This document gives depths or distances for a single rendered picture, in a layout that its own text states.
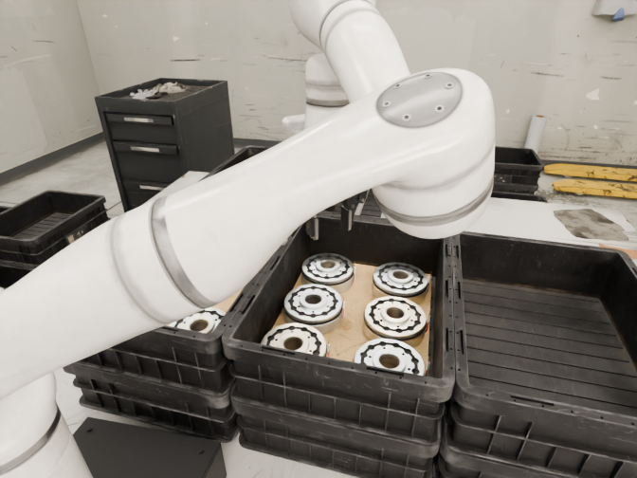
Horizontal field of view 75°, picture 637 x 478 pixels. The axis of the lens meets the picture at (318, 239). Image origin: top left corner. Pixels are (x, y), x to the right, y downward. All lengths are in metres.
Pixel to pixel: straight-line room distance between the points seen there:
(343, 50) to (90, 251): 0.28
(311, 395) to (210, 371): 0.14
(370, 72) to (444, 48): 3.48
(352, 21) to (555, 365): 0.58
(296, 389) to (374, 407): 0.10
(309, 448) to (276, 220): 0.48
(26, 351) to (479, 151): 0.34
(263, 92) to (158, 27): 1.12
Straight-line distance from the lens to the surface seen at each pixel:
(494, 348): 0.75
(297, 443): 0.69
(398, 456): 0.66
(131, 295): 0.31
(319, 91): 0.57
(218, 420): 0.71
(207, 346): 0.58
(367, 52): 0.42
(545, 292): 0.92
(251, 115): 4.30
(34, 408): 0.50
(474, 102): 0.28
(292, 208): 0.27
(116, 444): 0.71
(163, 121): 2.25
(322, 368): 0.53
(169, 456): 0.67
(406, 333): 0.68
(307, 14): 0.54
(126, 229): 0.31
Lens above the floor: 1.32
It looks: 30 degrees down
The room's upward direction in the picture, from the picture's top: straight up
